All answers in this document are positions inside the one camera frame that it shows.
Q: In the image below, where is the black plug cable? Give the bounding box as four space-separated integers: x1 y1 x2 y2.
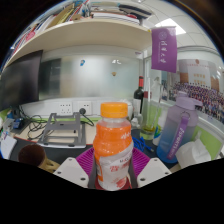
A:
79 107 96 128

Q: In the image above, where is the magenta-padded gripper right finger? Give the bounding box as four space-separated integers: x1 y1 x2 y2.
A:
128 147 173 189

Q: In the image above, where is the purple flag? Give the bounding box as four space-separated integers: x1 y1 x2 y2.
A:
150 26 178 74

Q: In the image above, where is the large purple water bottle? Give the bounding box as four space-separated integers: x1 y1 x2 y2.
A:
155 91 204 164

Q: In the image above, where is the dark wine bottle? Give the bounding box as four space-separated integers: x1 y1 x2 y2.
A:
133 75 145 114

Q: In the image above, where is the grey metal laptop stand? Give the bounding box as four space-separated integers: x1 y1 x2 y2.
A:
37 112 88 149

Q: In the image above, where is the black computer monitor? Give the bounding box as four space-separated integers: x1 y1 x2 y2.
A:
0 49 44 113

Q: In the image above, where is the black desk mat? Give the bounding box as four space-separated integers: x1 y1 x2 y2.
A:
9 136 101 169

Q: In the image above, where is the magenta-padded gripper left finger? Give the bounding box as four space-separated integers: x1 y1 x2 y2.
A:
53 147 99 190

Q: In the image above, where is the wooden shelf unit with books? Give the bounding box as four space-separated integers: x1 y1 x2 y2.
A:
1 0 154 76

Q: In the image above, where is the ceiling light panel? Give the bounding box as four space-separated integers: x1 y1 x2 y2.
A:
154 18 187 36

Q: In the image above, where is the glass with yellow liquid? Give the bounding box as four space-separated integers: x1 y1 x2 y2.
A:
139 103 160 141

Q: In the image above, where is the tangled black cable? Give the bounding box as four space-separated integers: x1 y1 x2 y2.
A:
19 105 52 142

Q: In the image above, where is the small blue box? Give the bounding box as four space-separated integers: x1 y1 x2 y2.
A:
12 117 25 130

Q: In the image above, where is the orange drink bottle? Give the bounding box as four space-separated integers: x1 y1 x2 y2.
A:
92 101 135 192

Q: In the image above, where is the yellow floral mug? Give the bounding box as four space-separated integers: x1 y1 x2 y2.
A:
18 143 61 174

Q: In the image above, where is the group photo poster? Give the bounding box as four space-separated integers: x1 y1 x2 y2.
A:
159 59 224 124

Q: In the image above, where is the white wall socket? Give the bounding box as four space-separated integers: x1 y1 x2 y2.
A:
58 101 74 116
78 100 93 116

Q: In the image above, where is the white paper stack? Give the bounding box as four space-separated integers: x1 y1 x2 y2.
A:
0 131 18 160

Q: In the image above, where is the white tissue pack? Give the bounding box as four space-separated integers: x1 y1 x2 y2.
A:
175 131 212 169

